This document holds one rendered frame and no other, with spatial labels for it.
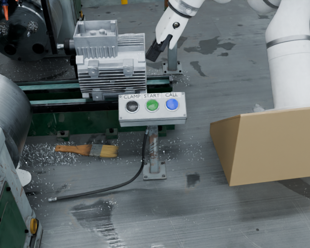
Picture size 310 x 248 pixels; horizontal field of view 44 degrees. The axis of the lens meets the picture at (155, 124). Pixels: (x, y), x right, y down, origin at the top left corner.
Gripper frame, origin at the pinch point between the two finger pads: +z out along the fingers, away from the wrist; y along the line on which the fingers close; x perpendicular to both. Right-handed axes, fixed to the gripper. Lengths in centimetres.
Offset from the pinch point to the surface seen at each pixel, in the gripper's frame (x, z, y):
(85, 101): 10.4, 25.7, 1.1
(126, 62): 6.0, 5.0, -1.9
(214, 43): -40, 10, 56
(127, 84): 2.8, 11.1, -3.2
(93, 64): 14.2, 9.8, -2.4
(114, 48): 10.3, 4.1, 0.8
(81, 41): 19.5, 6.4, 1.1
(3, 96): 32.9, 15.0, -22.7
